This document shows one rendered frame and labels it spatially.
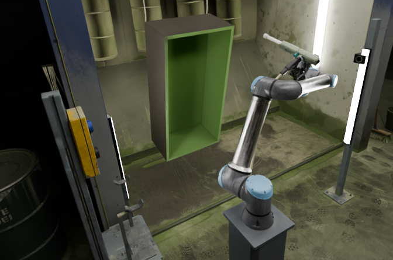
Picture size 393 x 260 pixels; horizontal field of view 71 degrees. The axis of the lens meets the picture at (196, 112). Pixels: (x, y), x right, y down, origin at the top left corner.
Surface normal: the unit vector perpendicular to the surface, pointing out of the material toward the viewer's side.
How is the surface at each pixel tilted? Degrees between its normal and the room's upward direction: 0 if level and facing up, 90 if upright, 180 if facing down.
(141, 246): 0
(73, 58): 90
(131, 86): 57
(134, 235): 0
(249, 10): 90
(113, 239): 0
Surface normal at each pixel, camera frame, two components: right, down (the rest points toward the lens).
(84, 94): 0.49, 0.35
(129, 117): 0.38, -0.19
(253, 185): 0.00, -0.87
